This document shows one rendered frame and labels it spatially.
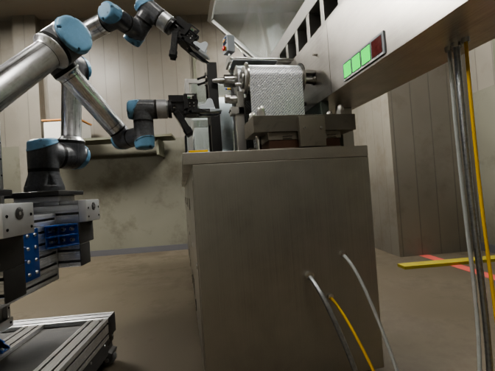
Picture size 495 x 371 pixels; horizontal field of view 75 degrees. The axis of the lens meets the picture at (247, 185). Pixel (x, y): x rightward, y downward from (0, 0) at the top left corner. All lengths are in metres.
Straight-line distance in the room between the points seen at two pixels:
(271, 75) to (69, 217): 1.02
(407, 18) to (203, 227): 0.84
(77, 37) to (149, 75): 3.87
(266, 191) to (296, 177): 0.12
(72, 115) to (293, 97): 1.00
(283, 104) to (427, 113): 2.56
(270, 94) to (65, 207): 0.97
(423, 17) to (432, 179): 2.85
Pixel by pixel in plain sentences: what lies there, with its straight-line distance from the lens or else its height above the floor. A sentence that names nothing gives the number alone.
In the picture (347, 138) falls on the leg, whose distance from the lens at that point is 1.67.
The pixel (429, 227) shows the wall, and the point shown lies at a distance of 3.75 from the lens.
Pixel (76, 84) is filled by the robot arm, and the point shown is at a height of 1.19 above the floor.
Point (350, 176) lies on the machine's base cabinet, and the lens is 1.20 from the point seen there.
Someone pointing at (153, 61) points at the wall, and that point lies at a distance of 5.12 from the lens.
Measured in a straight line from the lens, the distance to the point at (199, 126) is 2.40.
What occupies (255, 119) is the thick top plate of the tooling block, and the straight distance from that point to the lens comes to 1.17.
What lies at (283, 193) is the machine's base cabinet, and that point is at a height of 0.75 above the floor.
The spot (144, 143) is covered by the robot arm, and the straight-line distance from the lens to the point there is 1.29.
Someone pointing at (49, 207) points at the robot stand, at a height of 0.75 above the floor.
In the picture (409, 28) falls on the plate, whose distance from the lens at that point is 1.06.
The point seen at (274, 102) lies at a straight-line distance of 1.42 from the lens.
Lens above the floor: 0.76
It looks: 1 degrees up
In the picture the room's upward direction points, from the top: 4 degrees counter-clockwise
